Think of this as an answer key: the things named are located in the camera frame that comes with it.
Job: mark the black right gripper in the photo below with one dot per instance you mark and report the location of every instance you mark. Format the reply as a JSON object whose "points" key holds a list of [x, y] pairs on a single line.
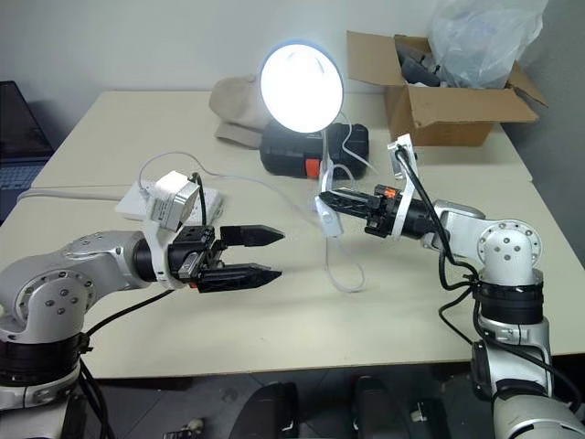
{"points": [[384, 215]]}

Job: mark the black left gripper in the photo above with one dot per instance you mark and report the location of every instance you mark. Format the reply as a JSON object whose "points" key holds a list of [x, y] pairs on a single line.
{"points": [[194, 249]]}

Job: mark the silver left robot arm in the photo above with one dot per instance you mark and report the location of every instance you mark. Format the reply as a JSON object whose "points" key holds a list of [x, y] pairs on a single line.
{"points": [[55, 283]]}

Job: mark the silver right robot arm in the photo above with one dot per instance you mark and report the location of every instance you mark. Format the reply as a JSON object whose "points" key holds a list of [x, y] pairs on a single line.
{"points": [[507, 256]]}

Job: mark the white round desk lamp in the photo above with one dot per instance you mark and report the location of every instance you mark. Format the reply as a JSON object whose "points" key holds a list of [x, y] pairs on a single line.
{"points": [[301, 87]]}

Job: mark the black case with orange latch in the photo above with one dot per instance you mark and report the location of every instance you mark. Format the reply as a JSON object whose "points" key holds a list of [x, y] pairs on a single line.
{"points": [[288, 153]]}

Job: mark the white power strip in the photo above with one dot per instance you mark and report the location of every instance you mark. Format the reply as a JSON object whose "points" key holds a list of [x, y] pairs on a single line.
{"points": [[137, 206]]}

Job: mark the brown cardboard box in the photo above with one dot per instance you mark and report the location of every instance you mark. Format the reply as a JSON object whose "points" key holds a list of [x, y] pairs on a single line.
{"points": [[450, 116]]}

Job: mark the beige cloth hat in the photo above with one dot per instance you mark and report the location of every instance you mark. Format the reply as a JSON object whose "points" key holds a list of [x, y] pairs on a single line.
{"points": [[237, 107]]}

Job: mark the dark items in cardboard box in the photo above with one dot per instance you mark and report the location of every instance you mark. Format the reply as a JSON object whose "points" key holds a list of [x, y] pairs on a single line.
{"points": [[413, 64]]}

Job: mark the dark rounded shape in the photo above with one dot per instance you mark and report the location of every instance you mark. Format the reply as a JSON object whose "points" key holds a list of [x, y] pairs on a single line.
{"points": [[375, 407], [269, 411]]}

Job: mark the clear plastic bag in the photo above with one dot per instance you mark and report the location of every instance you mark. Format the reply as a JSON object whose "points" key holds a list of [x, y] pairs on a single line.
{"points": [[480, 41]]}

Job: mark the dark laptop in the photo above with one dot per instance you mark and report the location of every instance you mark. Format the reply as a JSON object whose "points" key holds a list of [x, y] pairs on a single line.
{"points": [[18, 123]]}

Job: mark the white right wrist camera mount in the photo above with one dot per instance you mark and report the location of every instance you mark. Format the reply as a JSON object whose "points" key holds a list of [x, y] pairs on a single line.
{"points": [[402, 157]]}

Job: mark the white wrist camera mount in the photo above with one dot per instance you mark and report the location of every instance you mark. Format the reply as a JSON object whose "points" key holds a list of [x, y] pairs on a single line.
{"points": [[171, 196], [402, 157]]}

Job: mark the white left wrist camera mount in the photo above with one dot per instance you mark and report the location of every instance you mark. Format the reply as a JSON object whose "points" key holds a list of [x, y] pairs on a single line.
{"points": [[171, 196]]}

